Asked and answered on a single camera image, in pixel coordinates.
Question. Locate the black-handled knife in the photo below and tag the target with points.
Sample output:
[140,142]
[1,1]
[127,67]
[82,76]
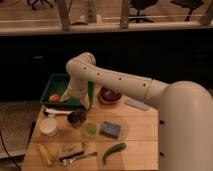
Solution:
[64,155]

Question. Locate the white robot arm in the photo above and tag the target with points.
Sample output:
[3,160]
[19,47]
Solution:
[185,111]

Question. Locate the blue sponge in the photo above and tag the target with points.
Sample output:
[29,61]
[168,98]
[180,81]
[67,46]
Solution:
[110,129]

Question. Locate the grey flat block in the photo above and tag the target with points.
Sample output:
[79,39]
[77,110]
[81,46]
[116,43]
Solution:
[136,104]

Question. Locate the green toy cucumber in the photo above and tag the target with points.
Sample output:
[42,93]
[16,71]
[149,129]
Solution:
[111,150]

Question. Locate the wooden block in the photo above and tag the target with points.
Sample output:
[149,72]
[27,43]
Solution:
[74,149]

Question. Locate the dark red bowl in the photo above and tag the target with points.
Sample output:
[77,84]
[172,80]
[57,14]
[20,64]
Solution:
[108,96]

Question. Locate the orange toy fruit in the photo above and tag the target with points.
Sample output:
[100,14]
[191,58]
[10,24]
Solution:
[54,98]

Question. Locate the white round container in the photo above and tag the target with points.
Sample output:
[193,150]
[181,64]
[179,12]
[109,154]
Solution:
[49,126]

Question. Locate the green plastic tray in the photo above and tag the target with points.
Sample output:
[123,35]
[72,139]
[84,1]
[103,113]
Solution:
[57,84]

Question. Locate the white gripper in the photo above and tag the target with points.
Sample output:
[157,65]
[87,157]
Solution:
[77,89]

